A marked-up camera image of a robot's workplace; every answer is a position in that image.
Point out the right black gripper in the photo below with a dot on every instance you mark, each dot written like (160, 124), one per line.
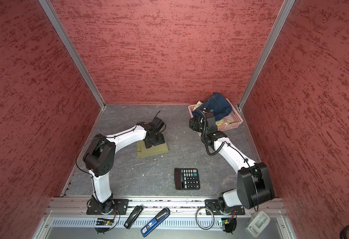
(195, 122)

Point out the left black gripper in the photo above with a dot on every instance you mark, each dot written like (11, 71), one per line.
(161, 140)

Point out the olive green skirt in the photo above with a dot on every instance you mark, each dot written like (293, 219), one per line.
(143, 152)

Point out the blue denim skirt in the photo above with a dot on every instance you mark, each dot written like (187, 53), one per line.
(218, 105)

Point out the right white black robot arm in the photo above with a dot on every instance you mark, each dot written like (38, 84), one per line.
(254, 185)

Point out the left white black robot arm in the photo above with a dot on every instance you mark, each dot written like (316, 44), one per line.
(99, 158)

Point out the pastel patterned cloth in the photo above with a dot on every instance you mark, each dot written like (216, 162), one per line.
(223, 122)

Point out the pink plastic basket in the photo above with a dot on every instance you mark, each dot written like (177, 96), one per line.
(233, 120)

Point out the black desk calculator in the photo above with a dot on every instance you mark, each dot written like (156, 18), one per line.
(186, 179)

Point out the blue black stapler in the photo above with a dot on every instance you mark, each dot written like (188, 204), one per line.
(155, 222)

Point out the left small circuit board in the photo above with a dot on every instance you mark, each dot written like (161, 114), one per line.
(104, 222)

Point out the small circuit board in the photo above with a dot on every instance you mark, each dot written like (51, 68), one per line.
(228, 225)
(104, 222)

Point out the right small circuit board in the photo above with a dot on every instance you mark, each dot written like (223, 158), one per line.
(228, 225)

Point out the grey plastic dispenser box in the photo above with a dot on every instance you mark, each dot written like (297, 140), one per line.
(258, 222)

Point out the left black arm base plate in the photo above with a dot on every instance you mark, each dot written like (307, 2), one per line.
(119, 206)

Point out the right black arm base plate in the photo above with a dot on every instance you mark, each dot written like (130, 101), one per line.
(216, 207)

